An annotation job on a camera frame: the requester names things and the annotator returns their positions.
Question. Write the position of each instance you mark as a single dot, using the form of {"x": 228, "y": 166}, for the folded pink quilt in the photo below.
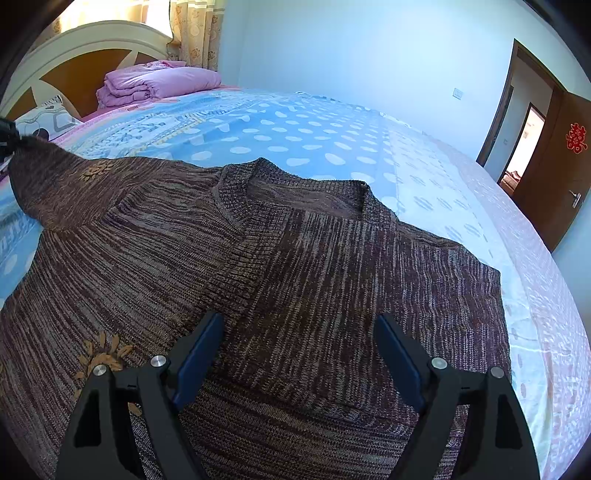
{"x": 157, "y": 83}

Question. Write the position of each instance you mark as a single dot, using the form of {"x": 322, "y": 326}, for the brown wooden door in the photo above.
{"x": 549, "y": 184}

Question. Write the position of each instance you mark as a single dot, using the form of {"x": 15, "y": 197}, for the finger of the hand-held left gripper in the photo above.
{"x": 8, "y": 138}

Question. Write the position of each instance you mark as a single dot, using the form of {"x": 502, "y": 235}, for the cream and wood headboard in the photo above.
{"x": 78, "y": 69}

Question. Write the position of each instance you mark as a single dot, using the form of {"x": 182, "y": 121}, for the floral beige curtain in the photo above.
{"x": 198, "y": 32}

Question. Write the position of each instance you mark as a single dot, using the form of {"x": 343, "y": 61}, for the brown door frame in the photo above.
{"x": 501, "y": 110}

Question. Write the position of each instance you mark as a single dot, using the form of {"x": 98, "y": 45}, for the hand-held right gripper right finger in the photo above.
{"x": 397, "y": 360}

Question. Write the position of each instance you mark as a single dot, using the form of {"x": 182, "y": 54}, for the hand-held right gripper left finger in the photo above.
{"x": 203, "y": 355}

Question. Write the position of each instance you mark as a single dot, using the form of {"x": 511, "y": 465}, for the red paper door decoration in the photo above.
{"x": 576, "y": 137}

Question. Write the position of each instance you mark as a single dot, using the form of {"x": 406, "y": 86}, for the white wall switch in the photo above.
{"x": 458, "y": 93}

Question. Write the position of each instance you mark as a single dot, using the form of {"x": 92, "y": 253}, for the blue dotted printed blanket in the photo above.
{"x": 295, "y": 129}

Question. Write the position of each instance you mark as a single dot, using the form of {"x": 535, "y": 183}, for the brown knit sweater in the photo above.
{"x": 300, "y": 258}

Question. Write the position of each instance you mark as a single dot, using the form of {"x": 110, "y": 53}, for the printed pillow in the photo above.
{"x": 48, "y": 117}

